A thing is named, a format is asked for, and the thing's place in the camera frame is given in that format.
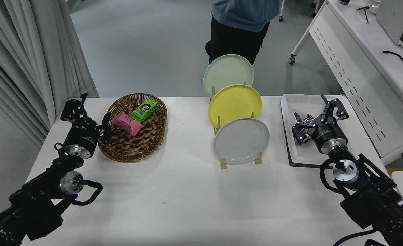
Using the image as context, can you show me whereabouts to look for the pink snack packet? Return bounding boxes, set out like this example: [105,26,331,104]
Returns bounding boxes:
[111,111,144,137]

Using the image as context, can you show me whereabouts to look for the white curtain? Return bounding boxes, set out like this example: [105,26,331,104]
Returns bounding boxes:
[0,0,99,151]

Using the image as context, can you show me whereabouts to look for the black cable on desk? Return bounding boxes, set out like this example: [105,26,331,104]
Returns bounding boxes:
[383,51,403,64]

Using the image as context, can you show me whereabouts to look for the yellow plate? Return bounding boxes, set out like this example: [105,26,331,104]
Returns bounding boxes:
[208,84,262,129]

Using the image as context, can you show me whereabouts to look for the black eyeglasses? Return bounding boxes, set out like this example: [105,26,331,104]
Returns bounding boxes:
[356,6,370,24]

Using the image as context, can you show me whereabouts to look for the white desk with perforated panel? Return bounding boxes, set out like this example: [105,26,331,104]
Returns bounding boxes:
[288,0,403,166]

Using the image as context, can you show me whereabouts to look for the green snack packet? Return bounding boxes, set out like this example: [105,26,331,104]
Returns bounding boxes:
[130,97,161,124]

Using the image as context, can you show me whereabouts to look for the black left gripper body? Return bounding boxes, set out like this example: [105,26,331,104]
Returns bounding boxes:
[66,125,101,151]

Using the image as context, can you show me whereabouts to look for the person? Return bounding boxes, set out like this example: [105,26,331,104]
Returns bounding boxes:
[205,0,284,66]

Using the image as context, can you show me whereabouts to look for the silver laptop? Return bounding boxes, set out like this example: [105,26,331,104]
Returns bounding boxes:
[376,0,403,47]

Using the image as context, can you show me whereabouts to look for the pale green plate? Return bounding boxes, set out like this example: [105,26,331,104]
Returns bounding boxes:
[203,54,254,99]

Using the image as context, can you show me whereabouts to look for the wooden plate rack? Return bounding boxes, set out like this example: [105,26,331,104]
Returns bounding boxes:
[211,82,263,170]

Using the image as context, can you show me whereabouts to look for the brown wicker basket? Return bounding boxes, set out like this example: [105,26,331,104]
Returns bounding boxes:
[98,93,168,163]

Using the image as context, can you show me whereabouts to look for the brown cork mat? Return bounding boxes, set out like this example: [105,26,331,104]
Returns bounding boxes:
[282,109,335,169]

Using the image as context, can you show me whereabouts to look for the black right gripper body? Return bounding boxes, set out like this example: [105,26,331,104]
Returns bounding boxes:
[310,122,348,151]

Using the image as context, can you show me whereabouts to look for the white tray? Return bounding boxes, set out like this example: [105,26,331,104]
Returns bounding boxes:
[281,93,356,166]

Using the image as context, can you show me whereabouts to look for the grey plate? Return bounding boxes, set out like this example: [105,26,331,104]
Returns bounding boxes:
[213,118,270,166]

